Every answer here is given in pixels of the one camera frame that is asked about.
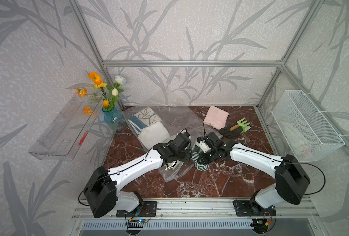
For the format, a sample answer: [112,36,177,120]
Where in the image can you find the white cloth in basket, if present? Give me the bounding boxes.
[280,120,310,158]

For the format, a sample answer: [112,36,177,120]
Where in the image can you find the clear plastic vacuum bag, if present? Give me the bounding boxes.
[122,101,222,183]

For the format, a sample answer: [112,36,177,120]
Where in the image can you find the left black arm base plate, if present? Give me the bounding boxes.
[116,201,158,218]

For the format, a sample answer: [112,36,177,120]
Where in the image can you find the clear acrylic wall shelf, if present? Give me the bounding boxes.
[28,94,102,161]

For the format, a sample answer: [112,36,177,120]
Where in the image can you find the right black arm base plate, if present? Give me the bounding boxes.
[233,200,276,217]

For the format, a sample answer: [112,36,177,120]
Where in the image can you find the blue patterned towel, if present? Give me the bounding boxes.
[128,107,162,134]

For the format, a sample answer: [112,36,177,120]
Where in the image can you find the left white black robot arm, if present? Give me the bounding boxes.
[81,131,192,218]

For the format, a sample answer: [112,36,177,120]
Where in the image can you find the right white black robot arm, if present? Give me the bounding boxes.
[196,132,310,209]

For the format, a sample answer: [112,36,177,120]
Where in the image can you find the pink towel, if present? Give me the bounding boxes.
[204,106,229,130]

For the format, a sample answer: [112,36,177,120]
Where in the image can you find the aluminium front rail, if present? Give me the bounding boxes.
[71,198,320,220]

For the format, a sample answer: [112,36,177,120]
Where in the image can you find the green garden fork wooden handle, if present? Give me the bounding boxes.
[229,118,251,133]

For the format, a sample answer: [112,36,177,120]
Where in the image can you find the blue glass vase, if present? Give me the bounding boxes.
[102,107,126,131]

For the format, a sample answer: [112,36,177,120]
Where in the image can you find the aluminium cage frame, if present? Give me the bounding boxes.
[75,1,349,156]

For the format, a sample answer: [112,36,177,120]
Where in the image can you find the white wire mesh basket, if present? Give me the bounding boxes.
[272,90,345,162]

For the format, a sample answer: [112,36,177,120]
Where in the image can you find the green white striped towel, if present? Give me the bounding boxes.
[191,143,209,172]

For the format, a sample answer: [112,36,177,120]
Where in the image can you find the orange white artificial flowers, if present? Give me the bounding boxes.
[88,72,124,115]

